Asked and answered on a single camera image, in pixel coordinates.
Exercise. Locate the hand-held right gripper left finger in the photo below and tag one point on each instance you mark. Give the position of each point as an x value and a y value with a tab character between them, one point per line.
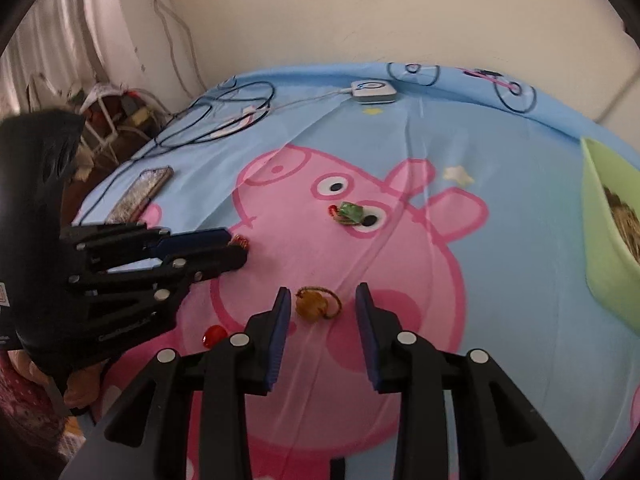
280	340

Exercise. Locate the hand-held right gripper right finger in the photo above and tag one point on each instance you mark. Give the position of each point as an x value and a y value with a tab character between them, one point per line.
367	340

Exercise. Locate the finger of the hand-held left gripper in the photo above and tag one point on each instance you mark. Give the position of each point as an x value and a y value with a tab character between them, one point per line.
220	262
200	240

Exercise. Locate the red brown bead charm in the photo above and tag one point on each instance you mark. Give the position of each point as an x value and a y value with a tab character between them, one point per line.
241	241

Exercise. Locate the amber bead charm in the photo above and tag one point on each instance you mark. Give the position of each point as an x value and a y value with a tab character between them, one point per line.
312	305

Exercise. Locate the light green plastic tray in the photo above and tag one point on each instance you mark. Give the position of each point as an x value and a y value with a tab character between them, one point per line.
600	240

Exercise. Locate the person's left hand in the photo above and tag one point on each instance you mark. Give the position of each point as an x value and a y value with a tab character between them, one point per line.
80	387

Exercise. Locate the red bead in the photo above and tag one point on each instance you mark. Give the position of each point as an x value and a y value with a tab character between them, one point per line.
214	335

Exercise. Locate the smartphone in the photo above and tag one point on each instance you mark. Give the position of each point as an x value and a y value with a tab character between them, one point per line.
140	195

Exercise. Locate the white curtain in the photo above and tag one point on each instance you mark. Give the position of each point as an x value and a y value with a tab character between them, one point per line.
50	50

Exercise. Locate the blue cartoon pig blanket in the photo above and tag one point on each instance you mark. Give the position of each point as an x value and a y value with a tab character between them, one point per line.
525	310

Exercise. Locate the red dotted garment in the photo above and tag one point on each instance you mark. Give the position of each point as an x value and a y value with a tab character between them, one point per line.
25	410

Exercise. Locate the white charger puck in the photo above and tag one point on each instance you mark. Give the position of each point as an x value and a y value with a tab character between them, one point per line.
372	91

